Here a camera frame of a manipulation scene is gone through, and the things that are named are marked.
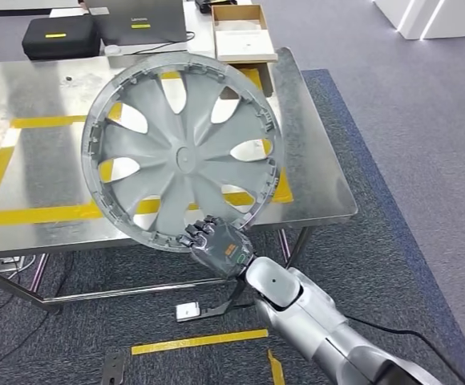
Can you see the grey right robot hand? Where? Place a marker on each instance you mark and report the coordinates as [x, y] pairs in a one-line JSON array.
[[224, 250]]

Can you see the silver plastic hubcap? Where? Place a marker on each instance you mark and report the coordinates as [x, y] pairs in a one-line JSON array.
[[156, 159]]

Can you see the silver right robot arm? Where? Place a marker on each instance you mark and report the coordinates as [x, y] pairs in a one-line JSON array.
[[304, 319]]

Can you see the steel workbench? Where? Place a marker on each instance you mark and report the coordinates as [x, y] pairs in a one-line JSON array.
[[35, 175]]

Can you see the yellow floor tape strip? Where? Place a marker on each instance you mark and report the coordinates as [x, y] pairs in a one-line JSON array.
[[200, 342], [276, 369]]

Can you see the black robot plate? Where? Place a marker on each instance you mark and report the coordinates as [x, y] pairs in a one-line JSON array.
[[112, 369]]

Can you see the cardboard box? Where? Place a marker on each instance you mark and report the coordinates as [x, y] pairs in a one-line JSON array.
[[240, 37]]

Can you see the white office desk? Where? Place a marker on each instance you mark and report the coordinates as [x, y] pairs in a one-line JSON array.
[[200, 37]]

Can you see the black desk object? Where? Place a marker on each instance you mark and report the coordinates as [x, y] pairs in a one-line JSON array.
[[212, 5]]

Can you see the yellow tape bench outline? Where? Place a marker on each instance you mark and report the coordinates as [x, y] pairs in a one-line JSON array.
[[35, 212]]

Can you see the grey laptop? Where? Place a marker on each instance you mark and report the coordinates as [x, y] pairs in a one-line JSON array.
[[136, 21]]

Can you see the white power strip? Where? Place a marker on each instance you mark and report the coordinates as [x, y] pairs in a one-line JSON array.
[[10, 264]]

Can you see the black carry case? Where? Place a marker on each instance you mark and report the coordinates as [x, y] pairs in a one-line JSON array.
[[60, 37]]

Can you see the white display plinth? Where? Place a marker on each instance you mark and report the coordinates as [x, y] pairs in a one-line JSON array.
[[449, 21], [389, 13]]

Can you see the black camera bracket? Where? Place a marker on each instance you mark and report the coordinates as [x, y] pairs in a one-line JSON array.
[[224, 305]]

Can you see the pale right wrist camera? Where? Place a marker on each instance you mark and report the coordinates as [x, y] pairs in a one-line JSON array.
[[187, 312]]

